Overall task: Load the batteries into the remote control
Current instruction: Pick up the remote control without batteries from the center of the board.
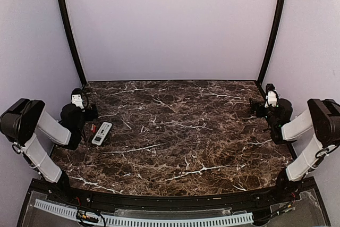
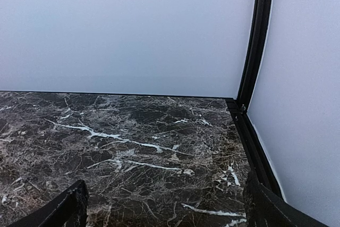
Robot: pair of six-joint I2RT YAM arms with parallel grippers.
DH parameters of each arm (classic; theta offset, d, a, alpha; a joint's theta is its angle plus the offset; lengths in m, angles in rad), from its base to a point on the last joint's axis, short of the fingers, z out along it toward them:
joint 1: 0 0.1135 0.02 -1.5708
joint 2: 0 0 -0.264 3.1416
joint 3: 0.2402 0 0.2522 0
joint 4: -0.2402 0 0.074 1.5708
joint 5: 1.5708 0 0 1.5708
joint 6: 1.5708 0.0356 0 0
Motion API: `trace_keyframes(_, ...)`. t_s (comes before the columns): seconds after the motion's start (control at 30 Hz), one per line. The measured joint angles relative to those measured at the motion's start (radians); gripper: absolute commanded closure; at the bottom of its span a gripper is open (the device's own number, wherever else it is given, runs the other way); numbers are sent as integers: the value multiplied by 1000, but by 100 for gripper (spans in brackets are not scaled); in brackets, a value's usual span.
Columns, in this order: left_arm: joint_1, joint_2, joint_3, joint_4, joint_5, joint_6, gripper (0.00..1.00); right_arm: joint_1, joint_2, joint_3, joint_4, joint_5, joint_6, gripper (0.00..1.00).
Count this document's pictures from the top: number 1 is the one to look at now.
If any grey remote control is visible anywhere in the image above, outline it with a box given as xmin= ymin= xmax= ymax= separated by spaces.
xmin=91 ymin=122 xmax=112 ymax=146

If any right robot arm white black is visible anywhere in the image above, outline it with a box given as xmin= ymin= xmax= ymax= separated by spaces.
xmin=250 ymin=99 xmax=339 ymax=203

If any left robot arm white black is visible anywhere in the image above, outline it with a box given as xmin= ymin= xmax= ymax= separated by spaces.
xmin=1 ymin=98 xmax=97 ymax=204

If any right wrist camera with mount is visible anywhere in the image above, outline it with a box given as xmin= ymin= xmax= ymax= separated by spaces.
xmin=265 ymin=83 xmax=279 ymax=108

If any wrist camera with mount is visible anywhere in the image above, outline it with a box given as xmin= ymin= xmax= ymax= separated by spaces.
xmin=265 ymin=83 xmax=279 ymax=108
xmin=71 ymin=88 xmax=89 ymax=109

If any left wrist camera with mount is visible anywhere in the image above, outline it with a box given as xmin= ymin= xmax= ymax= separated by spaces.
xmin=71 ymin=88 xmax=89 ymax=109

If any right black frame post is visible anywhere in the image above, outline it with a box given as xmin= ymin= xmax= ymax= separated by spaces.
xmin=257 ymin=0 xmax=285 ymax=86

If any black frame post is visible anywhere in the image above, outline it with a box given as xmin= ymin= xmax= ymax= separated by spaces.
xmin=57 ymin=0 xmax=87 ymax=87
xmin=257 ymin=0 xmax=285 ymax=86

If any black front rail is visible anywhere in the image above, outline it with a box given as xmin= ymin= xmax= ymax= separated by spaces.
xmin=29 ymin=179 xmax=317 ymax=214

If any white slotted cable duct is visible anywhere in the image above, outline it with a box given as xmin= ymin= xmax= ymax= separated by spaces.
xmin=34 ymin=199 xmax=254 ymax=226

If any left black frame post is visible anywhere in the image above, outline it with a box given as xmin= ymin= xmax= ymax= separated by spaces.
xmin=57 ymin=0 xmax=87 ymax=87

